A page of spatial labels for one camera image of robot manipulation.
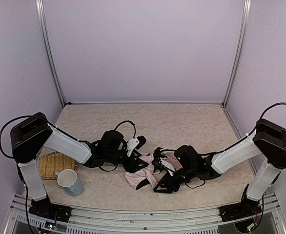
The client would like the pink and black folding umbrella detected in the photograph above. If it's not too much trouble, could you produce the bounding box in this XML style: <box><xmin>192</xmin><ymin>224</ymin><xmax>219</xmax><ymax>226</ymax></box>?
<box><xmin>125</xmin><ymin>151</ymin><xmax>182</xmax><ymax>190</ymax></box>

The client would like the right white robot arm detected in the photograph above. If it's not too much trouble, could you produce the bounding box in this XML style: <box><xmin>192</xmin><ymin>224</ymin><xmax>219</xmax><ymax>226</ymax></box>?
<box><xmin>153</xmin><ymin>119</ymin><xmax>286</xmax><ymax>205</ymax></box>

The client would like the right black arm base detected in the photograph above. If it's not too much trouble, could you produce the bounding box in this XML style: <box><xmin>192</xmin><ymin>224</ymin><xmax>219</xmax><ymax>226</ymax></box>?
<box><xmin>219</xmin><ymin>184</ymin><xmax>262</xmax><ymax>222</ymax></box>

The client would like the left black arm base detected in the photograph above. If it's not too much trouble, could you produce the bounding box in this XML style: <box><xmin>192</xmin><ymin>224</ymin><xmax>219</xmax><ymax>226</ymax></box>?
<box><xmin>29</xmin><ymin>196</ymin><xmax>72</xmax><ymax>223</ymax></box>

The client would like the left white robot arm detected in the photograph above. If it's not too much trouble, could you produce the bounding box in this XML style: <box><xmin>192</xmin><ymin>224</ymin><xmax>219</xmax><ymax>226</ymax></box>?
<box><xmin>10</xmin><ymin>112</ymin><xmax>148</xmax><ymax>204</ymax></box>

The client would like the light blue plastic pitcher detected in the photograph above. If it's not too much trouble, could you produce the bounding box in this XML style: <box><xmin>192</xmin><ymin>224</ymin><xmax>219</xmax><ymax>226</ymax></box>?
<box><xmin>55</xmin><ymin>169</ymin><xmax>83</xmax><ymax>197</ymax></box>

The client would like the woven bamboo tray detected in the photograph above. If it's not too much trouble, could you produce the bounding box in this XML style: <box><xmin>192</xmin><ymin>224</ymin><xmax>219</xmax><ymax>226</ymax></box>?
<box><xmin>39</xmin><ymin>152</ymin><xmax>77</xmax><ymax>180</ymax></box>

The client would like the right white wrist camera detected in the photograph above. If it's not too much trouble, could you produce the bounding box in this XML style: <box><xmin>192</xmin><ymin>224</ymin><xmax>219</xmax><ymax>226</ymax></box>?
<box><xmin>153</xmin><ymin>147</ymin><xmax>176</xmax><ymax>176</ymax></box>

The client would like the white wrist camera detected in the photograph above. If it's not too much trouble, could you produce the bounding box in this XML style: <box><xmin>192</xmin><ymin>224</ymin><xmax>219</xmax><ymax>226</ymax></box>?
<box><xmin>153</xmin><ymin>147</ymin><xmax>176</xmax><ymax>176</ymax></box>
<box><xmin>127</xmin><ymin>136</ymin><xmax>147</xmax><ymax>157</ymax></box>

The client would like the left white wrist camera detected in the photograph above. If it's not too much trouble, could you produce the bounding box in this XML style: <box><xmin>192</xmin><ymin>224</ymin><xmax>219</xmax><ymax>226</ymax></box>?
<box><xmin>127</xmin><ymin>136</ymin><xmax>147</xmax><ymax>157</ymax></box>

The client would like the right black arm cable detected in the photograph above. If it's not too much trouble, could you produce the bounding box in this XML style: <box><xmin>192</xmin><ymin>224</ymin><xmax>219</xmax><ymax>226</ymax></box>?
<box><xmin>161</xmin><ymin>102</ymin><xmax>286</xmax><ymax>190</ymax></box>

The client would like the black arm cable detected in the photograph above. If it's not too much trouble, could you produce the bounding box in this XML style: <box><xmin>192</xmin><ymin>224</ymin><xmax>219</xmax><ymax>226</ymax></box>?
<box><xmin>161</xmin><ymin>102</ymin><xmax>286</xmax><ymax>190</ymax></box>
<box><xmin>0</xmin><ymin>115</ymin><xmax>137</xmax><ymax>234</ymax></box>

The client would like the aluminium front rail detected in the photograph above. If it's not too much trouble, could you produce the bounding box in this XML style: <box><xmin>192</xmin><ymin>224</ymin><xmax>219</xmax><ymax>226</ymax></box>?
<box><xmin>3</xmin><ymin>194</ymin><xmax>286</xmax><ymax>234</ymax></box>

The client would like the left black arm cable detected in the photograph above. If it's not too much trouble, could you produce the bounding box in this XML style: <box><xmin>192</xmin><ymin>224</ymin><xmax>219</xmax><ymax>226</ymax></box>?
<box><xmin>0</xmin><ymin>115</ymin><xmax>137</xmax><ymax>234</ymax></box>

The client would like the left aluminium frame post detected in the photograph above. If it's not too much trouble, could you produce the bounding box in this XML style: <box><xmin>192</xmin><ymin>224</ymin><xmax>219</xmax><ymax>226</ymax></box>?
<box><xmin>35</xmin><ymin>0</ymin><xmax>66</xmax><ymax>108</ymax></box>

